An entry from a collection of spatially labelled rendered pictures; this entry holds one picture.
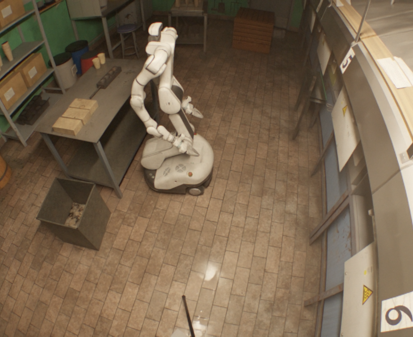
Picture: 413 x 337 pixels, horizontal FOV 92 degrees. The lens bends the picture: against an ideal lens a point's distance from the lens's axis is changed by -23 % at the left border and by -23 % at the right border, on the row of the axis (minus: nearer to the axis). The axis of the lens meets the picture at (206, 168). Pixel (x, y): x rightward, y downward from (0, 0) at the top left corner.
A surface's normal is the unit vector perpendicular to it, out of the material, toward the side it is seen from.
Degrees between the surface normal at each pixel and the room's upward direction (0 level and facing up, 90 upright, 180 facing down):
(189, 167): 0
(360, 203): 0
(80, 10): 90
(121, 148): 0
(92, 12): 90
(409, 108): 33
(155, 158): 90
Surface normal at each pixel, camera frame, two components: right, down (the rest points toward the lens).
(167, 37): -0.06, 0.79
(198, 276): 0.02, -0.61
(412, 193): -0.78, -0.51
